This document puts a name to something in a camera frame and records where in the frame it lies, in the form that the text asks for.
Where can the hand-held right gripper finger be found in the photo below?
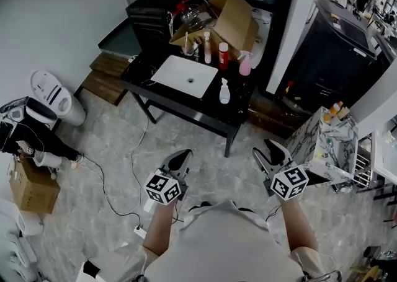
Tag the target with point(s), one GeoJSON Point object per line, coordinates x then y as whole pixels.
{"type": "Point", "coordinates": [283, 155]}
{"type": "Point", "coordinates": [260, 160]}

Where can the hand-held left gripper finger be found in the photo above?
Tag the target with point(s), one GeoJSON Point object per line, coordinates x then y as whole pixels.
{"type": "Point", "coordinates": [167, 163]}
{"type": "Point", "coordinates": [186, 169]}

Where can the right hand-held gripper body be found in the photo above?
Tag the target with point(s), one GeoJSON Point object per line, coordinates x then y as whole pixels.
{"type": "Point", "coordinates": [288, 183]}

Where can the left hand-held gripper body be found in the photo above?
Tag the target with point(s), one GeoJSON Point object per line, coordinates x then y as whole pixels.
{"type": "Point", "coordinates": [162, 187]}

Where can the person's left forearm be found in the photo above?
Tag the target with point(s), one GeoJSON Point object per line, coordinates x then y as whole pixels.
{"type": "Point", "coordinates": [161, 228]}

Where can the person's right forearm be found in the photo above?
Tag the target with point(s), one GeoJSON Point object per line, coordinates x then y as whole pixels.
{"type": "Point", "coordinates": [297, 225]}

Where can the pink spray bottle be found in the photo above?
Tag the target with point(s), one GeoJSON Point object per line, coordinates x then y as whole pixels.
{"type": "Point", "coordinates": [245, 67]}

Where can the red liquid bottle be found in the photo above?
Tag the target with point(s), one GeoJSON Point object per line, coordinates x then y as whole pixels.
{"type": "Point", "coordinates": [223, 57]}

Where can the clear glass bottle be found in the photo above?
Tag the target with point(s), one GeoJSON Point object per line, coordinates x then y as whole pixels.
{"type": "Point", "coordinates": [195, 50]}

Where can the pale pink pump bottle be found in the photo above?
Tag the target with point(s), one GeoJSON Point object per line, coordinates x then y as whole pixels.
{"type": "Point", "coordinates": [207, 51]}

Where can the marble pattern cabinet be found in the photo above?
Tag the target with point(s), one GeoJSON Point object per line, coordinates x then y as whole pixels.
{"type": "Point", "coordinates": [304, 141]}

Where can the white power adapter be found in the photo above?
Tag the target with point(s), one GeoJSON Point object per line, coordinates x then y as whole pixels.
{"type": "Point", "coordinates": [139, 232]}

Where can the person's light shirt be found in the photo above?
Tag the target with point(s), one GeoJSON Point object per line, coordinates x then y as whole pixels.
{"type": "Point", "coordinates": [223, 243]}

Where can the white sink basin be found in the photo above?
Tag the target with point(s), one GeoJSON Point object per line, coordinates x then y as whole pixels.
{"type": "Point", "coordinates": [176, 73]}

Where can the black marble vanity table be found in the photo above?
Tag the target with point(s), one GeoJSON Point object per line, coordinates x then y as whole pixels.
{"type": "Point", "coordinates": [139, 73]}

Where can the white metal rack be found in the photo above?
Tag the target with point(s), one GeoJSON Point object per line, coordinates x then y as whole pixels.
{"type": "Point", "coordinates": [381, 156]}

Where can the brown wooden steps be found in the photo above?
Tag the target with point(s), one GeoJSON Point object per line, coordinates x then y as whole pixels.
{"type": "Point", "coordinates": [105, 79]}

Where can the large black washing machine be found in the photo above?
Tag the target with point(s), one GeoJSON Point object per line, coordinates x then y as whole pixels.
{"type": "Point", "coordinates": [328, 57]}

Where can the white cylindrical machine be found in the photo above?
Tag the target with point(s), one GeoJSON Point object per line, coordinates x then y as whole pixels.
{"type": "Point", "coordinates": [71, 110]}

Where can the white charger plug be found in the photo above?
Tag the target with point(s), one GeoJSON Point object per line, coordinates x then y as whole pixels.
{"type": "Point", "coordinates": [132, 59]}

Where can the pink toothbrush cup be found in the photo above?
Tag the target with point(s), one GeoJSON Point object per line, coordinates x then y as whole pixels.
{"type": "Point", "coordinates": [185, 51]}

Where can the white cylinder device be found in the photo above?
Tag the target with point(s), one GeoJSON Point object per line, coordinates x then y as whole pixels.
{"type": "Point", "coordinates": [48, 159]}

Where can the pink toothbrush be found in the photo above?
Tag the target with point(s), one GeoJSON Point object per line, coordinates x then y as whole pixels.
{"type": "Point", "coordinates": [186, 39]}

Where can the small closed cardboard box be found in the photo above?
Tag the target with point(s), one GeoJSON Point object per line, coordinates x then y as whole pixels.
{"type": "Point", "coordinates": [34, 194]}

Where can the large open cardboard box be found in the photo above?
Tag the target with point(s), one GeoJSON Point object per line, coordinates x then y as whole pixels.
{"type": "Point", "coordinates": [235, 20]}

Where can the white ceramic fixture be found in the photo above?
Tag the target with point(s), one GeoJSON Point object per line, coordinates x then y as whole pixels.
{"type": "Point", "coordinates": [15, 243]}

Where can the red plastic item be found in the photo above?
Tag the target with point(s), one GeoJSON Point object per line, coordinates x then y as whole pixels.
{"type": "Point", "coordinates": [182, 5]}

